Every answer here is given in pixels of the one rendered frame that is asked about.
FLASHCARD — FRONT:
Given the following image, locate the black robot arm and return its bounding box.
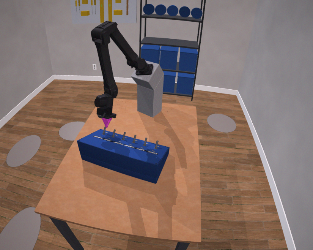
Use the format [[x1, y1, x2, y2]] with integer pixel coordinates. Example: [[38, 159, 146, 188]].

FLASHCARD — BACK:
[[91, 21, 153, 118]]

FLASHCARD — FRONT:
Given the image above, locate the blue switch panel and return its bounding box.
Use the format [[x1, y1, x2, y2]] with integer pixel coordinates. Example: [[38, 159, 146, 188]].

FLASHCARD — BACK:
[[77, 127, 170, 184]]

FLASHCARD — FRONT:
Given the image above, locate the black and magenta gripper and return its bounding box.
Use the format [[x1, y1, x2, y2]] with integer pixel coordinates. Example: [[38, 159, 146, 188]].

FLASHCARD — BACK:
[[102, 113, 116, 128]]

